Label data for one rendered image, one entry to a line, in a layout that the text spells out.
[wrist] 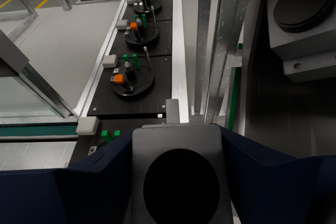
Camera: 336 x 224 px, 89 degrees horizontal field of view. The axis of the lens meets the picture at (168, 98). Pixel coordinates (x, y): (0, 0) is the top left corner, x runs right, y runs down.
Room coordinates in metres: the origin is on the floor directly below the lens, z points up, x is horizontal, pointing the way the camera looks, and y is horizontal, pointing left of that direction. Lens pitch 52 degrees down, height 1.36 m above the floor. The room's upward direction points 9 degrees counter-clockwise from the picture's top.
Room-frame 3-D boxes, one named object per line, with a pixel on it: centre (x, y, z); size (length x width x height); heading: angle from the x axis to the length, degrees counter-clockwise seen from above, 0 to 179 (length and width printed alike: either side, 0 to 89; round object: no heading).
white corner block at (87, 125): (0.25, 0.22, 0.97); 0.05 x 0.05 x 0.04; 82
